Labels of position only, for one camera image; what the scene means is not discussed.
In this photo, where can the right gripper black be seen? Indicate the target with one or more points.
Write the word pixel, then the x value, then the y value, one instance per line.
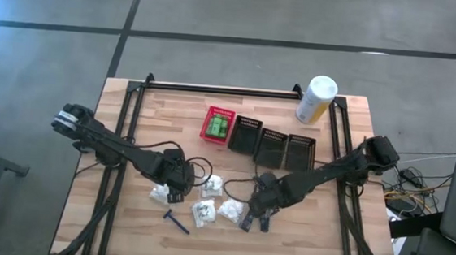
pixel 267 200

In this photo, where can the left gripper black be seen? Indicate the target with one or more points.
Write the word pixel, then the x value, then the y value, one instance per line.
pixel 179 178

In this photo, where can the clear bag of white toiletries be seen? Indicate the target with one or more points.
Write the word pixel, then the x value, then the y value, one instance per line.
pixel 212 186
pixel 158 195

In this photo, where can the blue disposable razor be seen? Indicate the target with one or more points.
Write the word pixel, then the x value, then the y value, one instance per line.
pixel 175 222

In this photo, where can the clear bag of cotton balls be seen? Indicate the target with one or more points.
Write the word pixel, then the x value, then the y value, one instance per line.
pixel 230 210

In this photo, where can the clear bag with black lettering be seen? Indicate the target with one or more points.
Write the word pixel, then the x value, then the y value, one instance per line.
pixel 203 213

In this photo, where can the green travel bottle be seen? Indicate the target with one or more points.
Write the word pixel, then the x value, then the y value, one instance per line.
pixel 210 126
pixel 217 126
pixel 224 128

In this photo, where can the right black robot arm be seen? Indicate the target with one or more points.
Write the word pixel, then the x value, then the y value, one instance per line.
pixel 331 168

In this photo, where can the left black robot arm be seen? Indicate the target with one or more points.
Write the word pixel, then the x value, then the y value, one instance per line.
pixel 108 144

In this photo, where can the red plastic slotted basket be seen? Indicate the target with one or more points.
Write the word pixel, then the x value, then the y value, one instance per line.
pixel 207 138

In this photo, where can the black plastic slotted basket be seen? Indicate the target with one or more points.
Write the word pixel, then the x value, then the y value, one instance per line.
pixel 243 139
pixel 300 155
pixel 270 151

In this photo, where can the white and yellow wipes canister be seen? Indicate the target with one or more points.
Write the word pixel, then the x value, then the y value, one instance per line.
pixel 315 102

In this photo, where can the black power brick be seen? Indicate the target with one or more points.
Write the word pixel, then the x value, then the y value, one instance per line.
pixel 400 206

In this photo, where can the black flat bar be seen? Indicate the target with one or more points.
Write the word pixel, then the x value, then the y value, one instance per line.
pixel 414 225

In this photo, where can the black power adapter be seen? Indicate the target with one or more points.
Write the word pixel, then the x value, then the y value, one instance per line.
pixel 410 177

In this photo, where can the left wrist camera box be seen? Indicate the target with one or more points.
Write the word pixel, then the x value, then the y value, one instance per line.
pixel 173 156

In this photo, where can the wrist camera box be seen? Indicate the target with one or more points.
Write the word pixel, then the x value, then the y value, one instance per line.
pixel 268 179
pixel 173 156

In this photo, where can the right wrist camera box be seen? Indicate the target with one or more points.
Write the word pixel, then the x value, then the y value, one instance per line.
pixel 268 179

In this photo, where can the black metal table frame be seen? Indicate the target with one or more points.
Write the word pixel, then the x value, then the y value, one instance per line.
pixel 214 90

